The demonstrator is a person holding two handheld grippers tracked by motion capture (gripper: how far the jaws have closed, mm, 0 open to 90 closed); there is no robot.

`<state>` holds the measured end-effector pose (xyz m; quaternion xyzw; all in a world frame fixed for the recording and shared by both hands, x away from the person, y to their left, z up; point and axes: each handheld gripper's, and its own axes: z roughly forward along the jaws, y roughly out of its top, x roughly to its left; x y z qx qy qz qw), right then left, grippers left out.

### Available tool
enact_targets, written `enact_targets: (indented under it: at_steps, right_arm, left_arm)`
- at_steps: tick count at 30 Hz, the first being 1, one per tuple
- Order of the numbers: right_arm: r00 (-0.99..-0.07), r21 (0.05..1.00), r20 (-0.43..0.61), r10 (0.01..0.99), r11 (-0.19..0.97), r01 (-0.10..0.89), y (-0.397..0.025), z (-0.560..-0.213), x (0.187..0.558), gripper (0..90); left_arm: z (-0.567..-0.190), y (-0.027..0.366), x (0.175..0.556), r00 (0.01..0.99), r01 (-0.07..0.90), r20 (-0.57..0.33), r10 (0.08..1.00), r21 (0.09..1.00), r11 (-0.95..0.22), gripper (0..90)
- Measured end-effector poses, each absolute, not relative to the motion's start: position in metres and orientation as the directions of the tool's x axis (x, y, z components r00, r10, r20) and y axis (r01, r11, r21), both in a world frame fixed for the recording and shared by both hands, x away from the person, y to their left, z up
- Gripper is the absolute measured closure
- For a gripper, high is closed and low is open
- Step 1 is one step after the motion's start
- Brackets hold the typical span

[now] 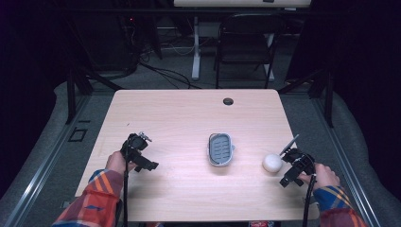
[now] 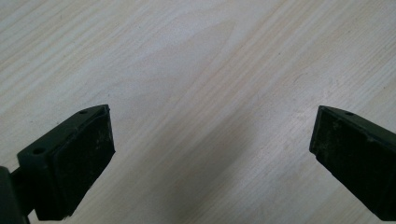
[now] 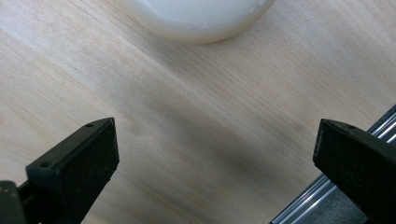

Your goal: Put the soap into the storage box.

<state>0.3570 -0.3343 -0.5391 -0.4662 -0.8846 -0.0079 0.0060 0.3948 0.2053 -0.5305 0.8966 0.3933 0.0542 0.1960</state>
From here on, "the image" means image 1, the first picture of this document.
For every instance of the white desk top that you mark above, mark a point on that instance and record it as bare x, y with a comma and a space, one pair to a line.
242, 3

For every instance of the person's left hand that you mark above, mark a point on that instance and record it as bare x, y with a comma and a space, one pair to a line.
116, 163

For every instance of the grey soap dish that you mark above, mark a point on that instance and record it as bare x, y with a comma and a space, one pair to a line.
220, 149

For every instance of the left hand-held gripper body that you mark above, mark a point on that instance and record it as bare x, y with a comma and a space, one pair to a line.
136, 144

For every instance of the white desk leg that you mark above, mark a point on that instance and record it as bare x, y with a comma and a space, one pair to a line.
196, 50

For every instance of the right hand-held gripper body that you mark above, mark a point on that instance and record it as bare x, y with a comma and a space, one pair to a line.
301, 162

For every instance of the round white soap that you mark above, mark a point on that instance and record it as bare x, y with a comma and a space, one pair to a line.
272, 163

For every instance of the person's right hand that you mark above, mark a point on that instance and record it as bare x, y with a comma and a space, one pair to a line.
324, 177

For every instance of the aluminium floor rail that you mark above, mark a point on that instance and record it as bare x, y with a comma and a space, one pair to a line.
343, 164
41, 170

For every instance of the black metal stand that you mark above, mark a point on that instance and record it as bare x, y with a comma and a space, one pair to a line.
71, 94
328, 101

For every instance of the black folding chair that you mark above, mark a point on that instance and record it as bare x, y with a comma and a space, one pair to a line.
246, 47

